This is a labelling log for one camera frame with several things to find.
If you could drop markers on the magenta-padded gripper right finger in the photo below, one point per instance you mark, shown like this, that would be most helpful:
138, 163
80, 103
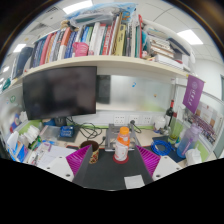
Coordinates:
149, 160

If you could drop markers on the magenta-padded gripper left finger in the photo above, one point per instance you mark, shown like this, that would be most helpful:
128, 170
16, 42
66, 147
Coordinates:
78, 159

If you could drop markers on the orange-capped drink bottle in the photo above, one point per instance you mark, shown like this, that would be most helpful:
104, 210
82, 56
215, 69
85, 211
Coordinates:
122, 146

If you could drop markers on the patterned brown paper cup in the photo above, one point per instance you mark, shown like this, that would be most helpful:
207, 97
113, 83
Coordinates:
95, 154

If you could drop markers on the white notebook pages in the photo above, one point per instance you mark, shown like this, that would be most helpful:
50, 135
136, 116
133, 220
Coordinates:
56, 155

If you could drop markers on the white paper sheet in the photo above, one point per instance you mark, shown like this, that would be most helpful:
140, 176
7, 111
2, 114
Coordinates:
134, 181

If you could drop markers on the small blue box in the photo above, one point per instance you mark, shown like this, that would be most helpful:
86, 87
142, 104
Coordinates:
66, 131

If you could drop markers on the black red-edged desk mat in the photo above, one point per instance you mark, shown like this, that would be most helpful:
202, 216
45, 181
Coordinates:
108, 173

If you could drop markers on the grey metal laptop stand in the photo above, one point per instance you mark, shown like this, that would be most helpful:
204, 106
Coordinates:
110, 141

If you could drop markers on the white ceramic jar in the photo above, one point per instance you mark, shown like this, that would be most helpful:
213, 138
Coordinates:
160, 123

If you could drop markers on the white crumpled tissue bag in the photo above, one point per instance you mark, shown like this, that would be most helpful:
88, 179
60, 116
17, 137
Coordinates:
193, 157

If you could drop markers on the dark wine bottle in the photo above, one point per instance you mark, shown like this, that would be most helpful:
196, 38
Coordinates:
170, 115

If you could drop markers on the group photo poster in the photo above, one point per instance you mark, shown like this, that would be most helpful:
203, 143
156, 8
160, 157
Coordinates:
205, 121

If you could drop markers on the black computer monitor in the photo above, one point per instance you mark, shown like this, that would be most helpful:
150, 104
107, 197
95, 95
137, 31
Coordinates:
60, 91

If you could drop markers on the purple hanging pennant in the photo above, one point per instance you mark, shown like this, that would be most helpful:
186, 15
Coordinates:
193, 93

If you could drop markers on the ceiling light panels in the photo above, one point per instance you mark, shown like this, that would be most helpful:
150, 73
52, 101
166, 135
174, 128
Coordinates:
190, 36

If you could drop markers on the white wall socket row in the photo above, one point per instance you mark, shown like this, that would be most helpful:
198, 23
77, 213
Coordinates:
133, 119

